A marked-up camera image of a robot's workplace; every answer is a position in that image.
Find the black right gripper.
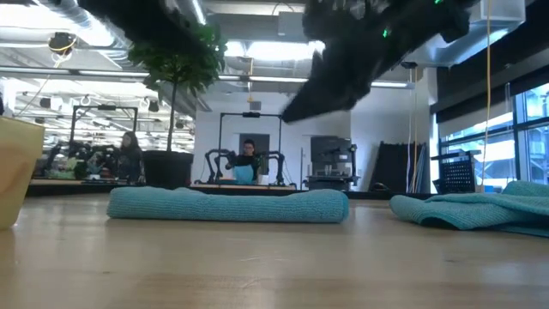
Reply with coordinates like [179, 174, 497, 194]
[281, 0, 415, 124]

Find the teal microfiber towel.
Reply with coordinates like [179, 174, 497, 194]
[389, 179, 549, 239]
[106, 186, 351, 225]

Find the black equipment cabinet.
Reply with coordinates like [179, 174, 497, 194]
[302, 136, 360, 192]

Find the long ceiling light strip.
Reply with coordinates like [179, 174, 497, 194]
[218, 75, 415, 90]

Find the green potted plant black pot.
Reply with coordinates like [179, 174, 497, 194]
[127, 23, 229, 191]

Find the grey door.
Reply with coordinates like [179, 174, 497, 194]
[238, 133, 271, 176]

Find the grey ceiling box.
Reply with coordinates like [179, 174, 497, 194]
[277, 11, 306, 38]

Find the person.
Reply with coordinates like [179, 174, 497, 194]
[109, 130, 147, 185]
[225, 138, 268, 186]

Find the black folded panel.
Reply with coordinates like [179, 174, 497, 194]
[367, 141, 430, 194]

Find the black perforated panel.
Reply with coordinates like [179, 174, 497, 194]
[430, 149, 482, 194]

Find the background robot station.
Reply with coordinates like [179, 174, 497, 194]
[40, 141, 119, 181]

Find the yellow translucent plastic bin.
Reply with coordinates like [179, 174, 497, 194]
[0, 116, 45, 231]

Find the black gantry frame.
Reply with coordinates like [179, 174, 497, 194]
[217, 112, 283, 186]
[68, 104, 139, 168]

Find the black ceiling camera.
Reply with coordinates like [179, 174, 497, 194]
[47, 31, 78, 56]

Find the black aluminium table frame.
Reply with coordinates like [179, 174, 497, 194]
[25, 182, 437, 201]

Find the silver air duct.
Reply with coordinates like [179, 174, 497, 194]
[401, 0, 527, 69]

